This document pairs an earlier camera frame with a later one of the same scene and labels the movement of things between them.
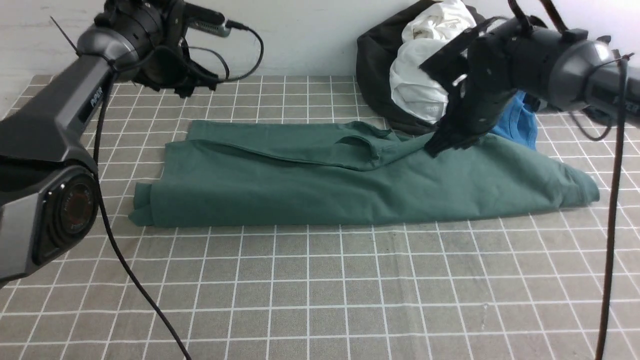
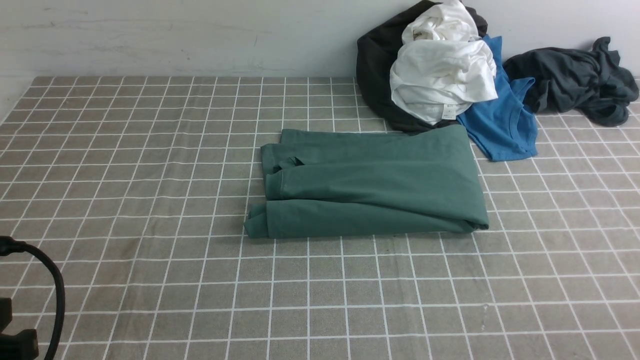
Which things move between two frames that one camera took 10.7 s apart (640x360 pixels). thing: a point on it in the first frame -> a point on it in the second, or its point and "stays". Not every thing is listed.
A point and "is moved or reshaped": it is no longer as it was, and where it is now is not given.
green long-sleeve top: [220, 172] is moved or reshaped
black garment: [376, 50] stays
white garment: [414, 93] stays
